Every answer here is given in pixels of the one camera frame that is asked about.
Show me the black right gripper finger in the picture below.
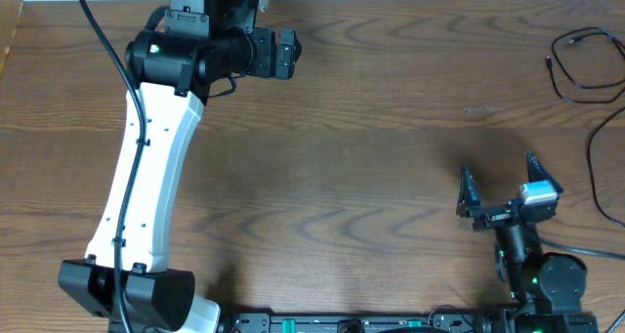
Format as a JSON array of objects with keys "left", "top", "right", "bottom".
[
  {"left": 525, "top": 150, "right": 563, "bottom": 194},
  {"left": 456, "top": 165, "right": 481, "bottom": 217}
]

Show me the thick black usb cable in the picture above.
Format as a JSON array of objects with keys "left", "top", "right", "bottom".
[{"left": 586, "top": 105, "right": 625, "bottom": 229}]

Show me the thin black micro-usb cable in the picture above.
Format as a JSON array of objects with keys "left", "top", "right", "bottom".
[{"left": 544, "top": 26, "right": 625, "bottom": 104}]

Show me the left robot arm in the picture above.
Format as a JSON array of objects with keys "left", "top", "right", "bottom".
[{"left": 58, "top": 0, "right": 302, "bottom": 332}]

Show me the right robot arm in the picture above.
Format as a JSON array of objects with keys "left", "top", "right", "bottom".
[{"left": 456, "top": 151, "right": 599, "bottom": 333}]

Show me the cardboard panel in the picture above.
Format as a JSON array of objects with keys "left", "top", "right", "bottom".
[{"left": 0, "top": 0, "right": 23, "bottom": 71}]

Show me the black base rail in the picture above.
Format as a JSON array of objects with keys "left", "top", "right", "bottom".
[{"left": 107, "top": 312, "right": 600, "bottom": 333}]

